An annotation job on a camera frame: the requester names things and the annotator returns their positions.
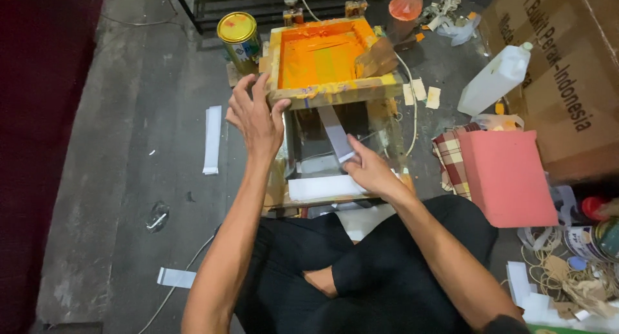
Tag person's right hand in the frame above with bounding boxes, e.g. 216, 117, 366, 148
342, 134, 408, 199

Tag person's left hand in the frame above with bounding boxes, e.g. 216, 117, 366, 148
225, 72, 292, 161

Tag white paper strip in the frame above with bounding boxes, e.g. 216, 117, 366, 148
317, 105, 358, 163
156, 267, 198, 290

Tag orange ink wooden screen frame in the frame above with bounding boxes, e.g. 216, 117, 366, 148
265, 16, 405, 110

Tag stack of white paper strips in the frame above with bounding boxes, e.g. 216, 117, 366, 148
202, 105, 222, 175

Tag wooden printing base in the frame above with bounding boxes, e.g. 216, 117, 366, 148
263, 98, 417, 218

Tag white paper sheet stack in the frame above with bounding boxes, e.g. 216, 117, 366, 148
288, 173, 402, 202

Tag checkered cloth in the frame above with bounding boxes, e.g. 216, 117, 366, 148
432, 122, 482, 200

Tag gold lid paint can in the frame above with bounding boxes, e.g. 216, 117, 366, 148
216, 11, 263, 75

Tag person's black trousers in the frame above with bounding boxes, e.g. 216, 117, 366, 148
215, 194, 500, 334

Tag wooden squeegee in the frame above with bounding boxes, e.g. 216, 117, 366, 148
354, 36, 401, 79

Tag metal hinge clamp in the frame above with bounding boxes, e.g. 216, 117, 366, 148
282, 0, 305, 27
344, 0, 369, 19

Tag pink foam block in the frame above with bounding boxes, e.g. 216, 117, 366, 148
457, 129, 560, 228

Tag white plastic jerrycan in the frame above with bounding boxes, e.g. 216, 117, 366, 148
457, 42, 534, 117

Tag orange plastic bag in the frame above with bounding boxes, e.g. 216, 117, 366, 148
388, 0, 424, 22

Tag folded white paper strip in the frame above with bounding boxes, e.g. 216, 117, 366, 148
156, 267, 198, 290

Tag crumpled paper scraps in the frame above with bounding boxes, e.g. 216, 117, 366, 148
418, 0, 482, 47

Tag large cardboard carton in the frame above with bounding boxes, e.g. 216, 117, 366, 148
479, 0, 619, 180

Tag heap of cans and rubber bands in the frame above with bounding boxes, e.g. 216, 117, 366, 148
505, 184, 619, 325

